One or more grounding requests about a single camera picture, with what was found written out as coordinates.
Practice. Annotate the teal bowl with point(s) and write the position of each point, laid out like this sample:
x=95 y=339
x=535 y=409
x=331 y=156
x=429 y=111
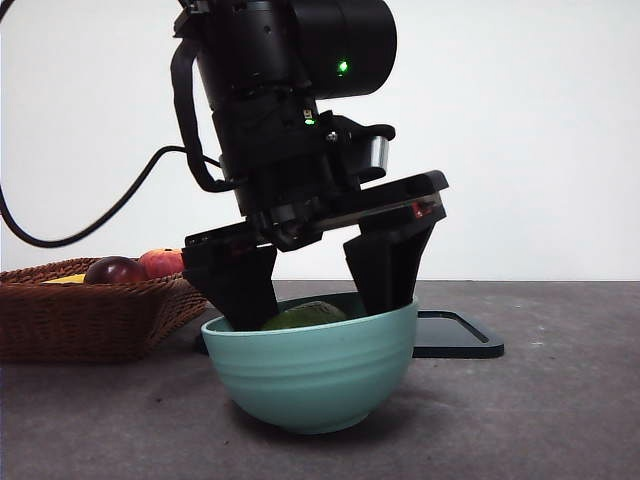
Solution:
x=310 y=380

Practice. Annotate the green avocado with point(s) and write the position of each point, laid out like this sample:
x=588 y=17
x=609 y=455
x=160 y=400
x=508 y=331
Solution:
x=305 y=317

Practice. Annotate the red peach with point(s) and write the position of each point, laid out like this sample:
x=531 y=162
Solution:
x=162 y=262

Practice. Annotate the dark purple plum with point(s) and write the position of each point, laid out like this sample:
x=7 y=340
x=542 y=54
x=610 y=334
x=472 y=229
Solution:
x=114 y=271

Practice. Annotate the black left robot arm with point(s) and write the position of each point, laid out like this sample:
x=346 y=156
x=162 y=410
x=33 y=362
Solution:
x=260 y=50

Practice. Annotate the black rectangular tray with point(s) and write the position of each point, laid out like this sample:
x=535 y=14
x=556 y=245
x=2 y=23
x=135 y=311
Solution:
x=460 y=336

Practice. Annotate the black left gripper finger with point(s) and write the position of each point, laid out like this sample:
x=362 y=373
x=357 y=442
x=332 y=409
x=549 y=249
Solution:
x=385 y=265
x=245 y=290

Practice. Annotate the yellow banana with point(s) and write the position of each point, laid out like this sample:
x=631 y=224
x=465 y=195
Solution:
x=65 y=280

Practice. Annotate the brown wicker basket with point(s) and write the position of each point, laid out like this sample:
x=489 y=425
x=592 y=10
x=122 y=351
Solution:
x=75 y=325

